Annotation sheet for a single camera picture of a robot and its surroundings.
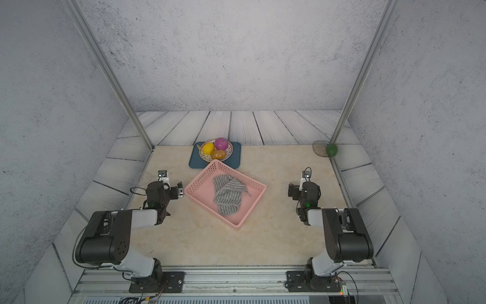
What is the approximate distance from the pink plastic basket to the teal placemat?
0.22 feet

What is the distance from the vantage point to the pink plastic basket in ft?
3.09

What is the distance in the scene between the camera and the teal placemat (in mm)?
1129

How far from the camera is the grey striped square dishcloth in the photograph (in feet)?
3.12
